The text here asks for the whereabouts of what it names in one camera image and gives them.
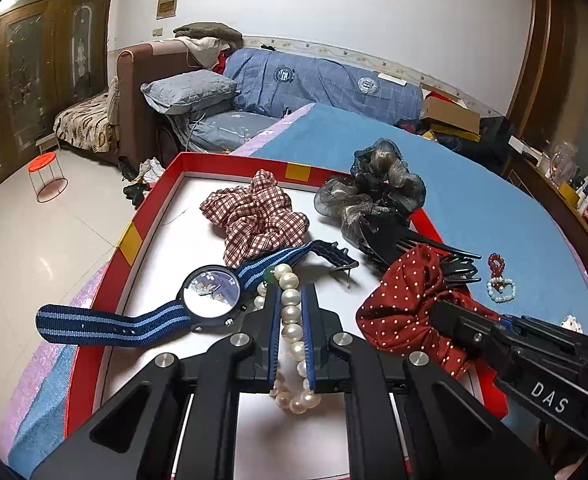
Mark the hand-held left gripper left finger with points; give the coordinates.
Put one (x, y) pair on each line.
(274, 320)

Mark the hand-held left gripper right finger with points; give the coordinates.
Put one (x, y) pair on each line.
(308, 330)

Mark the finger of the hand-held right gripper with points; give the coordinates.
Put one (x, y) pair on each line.
(468, 330)
(538, 330)

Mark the red polka dot scrunchie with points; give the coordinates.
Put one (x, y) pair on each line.
(403, 305)

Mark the red plaid scrunchie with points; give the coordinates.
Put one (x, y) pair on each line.
(254, 220)

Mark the red box with white inside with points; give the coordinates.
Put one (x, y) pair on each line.
(199, 240)

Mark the black hair comb clip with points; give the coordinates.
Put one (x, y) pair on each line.
(388, 250)

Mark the grey organza scrunchie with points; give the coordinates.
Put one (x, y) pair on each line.
(368, 195)

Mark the white hair accessory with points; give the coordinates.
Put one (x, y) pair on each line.
(572, 323)

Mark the blue bed cover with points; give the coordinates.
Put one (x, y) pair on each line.
(473, 200)

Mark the wooden desk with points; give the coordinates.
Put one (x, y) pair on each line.
(548, 195)

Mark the clear measuring jug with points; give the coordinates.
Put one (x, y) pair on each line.
(562, 162)

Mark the black bag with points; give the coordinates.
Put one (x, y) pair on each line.
(496, 137)

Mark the shoes and cloth heap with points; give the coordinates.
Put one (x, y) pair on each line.
(141, 175)

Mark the grey printed pillow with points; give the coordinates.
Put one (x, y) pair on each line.
(224, 127)

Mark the brown cardboard box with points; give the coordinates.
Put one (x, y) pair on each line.
(451, 112)

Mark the blue checked quilt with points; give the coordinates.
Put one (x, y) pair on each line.
(324, 85)

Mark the brown sofa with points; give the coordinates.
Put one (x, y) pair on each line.
(139, 110)

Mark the floral sofa blanket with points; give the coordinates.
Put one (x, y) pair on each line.
(86, 122)

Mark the red round stool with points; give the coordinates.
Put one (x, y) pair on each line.
(46, 165)

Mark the pile of clothes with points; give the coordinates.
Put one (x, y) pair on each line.
(209, 40)

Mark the wooden wardrobe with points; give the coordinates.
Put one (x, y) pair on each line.
(29, 60)

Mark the gold wall plaque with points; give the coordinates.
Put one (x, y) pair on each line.
(166, 6)

